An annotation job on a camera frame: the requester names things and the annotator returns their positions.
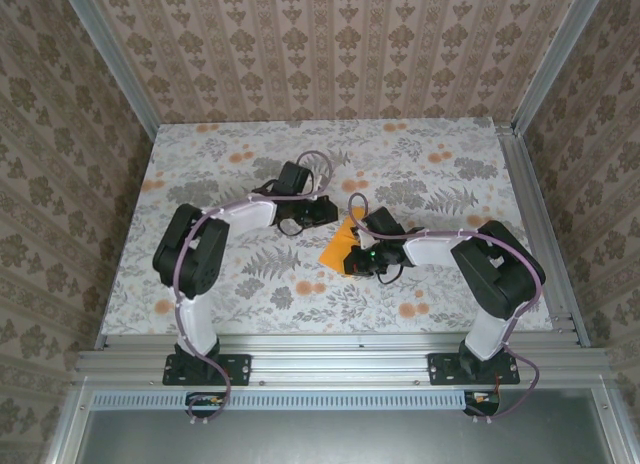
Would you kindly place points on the orange paper sheet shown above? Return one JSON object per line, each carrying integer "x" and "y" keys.
{"x": 336, "y": 251}

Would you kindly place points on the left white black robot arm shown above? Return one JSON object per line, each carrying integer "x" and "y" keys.
{"x": 192, "y": 254}

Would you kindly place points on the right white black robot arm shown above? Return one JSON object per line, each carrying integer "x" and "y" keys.
{"x": 500, "y": 274}

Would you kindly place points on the floral patterned table sheet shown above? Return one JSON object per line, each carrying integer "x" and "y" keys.
{"x": 300, "y": 149}

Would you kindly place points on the black connector module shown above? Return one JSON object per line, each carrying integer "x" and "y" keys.
{"x": 487, "y": 407}
{"x": 202, "y": 407}

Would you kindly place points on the grey metal panel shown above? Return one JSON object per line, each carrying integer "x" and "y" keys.
{"x": 325, "y": 439}

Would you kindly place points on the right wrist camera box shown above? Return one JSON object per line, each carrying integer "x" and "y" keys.
{"x": 385, "y": 224}

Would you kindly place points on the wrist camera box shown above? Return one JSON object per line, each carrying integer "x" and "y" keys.
{"x": 295, "y": 179}
{"x": 385, "y": 224}

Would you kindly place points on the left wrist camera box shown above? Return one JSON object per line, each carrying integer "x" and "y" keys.
{"x": 295, "y": 179}

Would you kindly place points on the aluminium frame beam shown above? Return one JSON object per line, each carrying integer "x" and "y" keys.
{"x": 340, "y": 359}

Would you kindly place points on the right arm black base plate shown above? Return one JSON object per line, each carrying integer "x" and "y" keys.
{"x": 445, "y": 369}

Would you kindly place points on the aluminium side rail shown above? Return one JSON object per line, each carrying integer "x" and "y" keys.
{"x": 530, "y": 194}

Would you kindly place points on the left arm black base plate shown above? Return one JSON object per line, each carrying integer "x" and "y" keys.
{"x": 235, "y": 369}

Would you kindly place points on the aluminium frame post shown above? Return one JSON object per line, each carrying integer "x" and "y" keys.
{"x": 110, "y": 59}
{"x": 555, "y": 59}

